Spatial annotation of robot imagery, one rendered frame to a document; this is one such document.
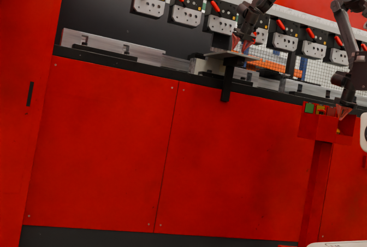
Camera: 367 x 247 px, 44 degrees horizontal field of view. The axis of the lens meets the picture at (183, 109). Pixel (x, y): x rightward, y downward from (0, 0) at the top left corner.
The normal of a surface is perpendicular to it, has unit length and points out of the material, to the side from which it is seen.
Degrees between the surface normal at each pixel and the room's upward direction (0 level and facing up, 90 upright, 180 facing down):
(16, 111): 90
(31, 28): 90
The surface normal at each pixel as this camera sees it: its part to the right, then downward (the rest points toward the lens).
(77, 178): 0.38, 0.05
